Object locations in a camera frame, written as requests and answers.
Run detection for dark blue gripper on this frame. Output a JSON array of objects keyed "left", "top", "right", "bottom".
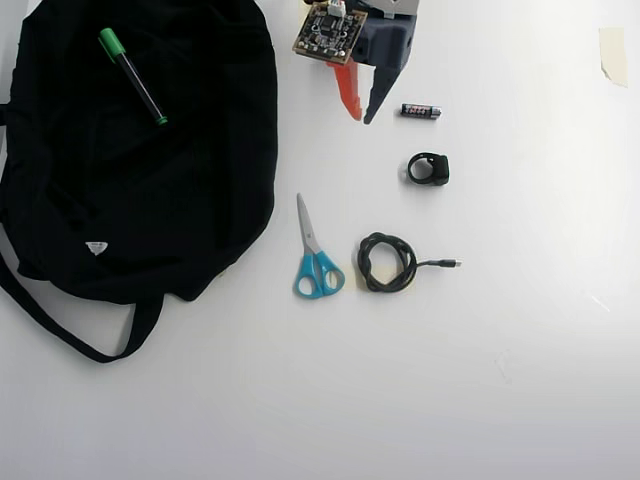
[{"left": 327, "top": 12, "right": 417, "bottom": 126}]

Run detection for green marker black barrel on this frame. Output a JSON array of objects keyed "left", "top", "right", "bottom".
[{"left": 97, "top": 27, "right": 169, "bottom": 127}]

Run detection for black fabric bag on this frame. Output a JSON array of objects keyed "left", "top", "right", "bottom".
[{"left": 0, "top": 0, "right": 279, "bottom": 365}]

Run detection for black AA battery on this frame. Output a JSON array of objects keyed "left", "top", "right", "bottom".
[{"left": 399, "top": 102, "right": 443, "bottom": 121}]

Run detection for beige masking tape piece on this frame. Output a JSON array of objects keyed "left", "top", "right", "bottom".
[{"left": 598, "top": 27, "right": 629, "bottom": 89}]

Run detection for bare camera circuit board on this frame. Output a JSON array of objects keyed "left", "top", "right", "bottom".
[{"left": 291, "top": 0, "right": 370, "bottom": 66}]

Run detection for black ring strap clip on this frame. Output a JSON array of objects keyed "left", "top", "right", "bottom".
[{"left": 405, "top": 152, "right": 450, "bottom": 188}]

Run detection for blue handled scissors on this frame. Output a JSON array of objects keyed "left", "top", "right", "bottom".
[{"left": 292, "top": 192, "right": 347, "bottom": 301}]

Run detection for black coiled USB cable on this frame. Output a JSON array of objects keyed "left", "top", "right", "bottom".
[{"left": 357, "top": 231, "right": 464, "bottom": 295}]

